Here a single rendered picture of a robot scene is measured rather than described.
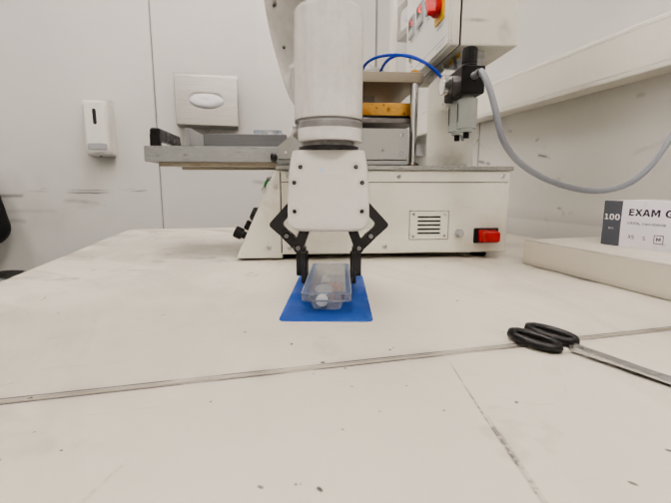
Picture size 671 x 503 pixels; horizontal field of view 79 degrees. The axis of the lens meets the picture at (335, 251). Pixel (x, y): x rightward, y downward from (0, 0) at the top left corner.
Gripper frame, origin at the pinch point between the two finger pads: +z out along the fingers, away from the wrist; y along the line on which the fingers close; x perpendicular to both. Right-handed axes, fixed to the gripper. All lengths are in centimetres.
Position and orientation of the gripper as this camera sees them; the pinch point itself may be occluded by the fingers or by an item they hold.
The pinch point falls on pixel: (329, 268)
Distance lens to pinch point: 53.4
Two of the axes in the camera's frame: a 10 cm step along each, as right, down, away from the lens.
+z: 0.0, 9.9, 1.5
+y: 10.0, 0.0, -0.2
